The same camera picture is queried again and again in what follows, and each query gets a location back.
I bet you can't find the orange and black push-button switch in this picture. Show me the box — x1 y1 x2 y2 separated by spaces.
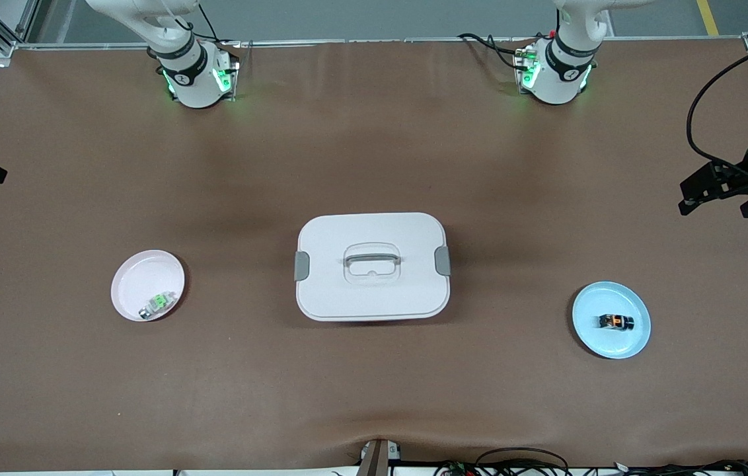
597 313 635 332

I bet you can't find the white lidded storage box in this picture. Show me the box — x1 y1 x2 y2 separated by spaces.
294 212 452 323

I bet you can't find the light blue round plate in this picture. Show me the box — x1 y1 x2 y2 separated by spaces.
572 281 652 360

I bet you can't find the pink round plate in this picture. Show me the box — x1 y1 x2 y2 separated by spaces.
110 249 186 323

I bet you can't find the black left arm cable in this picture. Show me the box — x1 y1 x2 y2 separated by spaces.
686 32 748 179

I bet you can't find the green and white push-button switch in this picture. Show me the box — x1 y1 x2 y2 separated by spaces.
138 291 178 321

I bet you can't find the black cable bundle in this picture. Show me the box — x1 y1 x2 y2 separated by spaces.
433 458 748 476

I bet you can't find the black looped cable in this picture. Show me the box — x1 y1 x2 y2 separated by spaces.
473 448 571 476

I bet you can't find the aluminium table edge rail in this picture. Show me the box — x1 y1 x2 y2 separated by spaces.
14 36 748 52

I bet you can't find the brown metal bracket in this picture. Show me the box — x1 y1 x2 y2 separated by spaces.
357 438 402 476

